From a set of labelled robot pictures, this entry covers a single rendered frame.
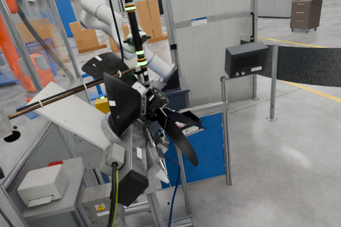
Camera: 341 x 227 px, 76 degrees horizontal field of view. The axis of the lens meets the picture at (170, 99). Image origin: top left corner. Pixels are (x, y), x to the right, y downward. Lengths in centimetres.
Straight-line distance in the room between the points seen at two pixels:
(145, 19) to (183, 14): 639
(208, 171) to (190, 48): 164
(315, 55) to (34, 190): 253
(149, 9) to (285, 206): 826
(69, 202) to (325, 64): 245
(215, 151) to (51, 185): 124
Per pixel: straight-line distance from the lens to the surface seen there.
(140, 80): 107
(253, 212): 205
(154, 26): 935
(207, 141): 182
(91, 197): 119
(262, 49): 159
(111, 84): 79
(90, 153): 110
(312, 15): 777
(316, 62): 267
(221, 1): 303
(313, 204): 219
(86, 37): 1030
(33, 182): 123
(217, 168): 204
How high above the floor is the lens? 164
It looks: 25 degrees down
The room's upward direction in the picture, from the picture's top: 10 degrees counter-clockwise
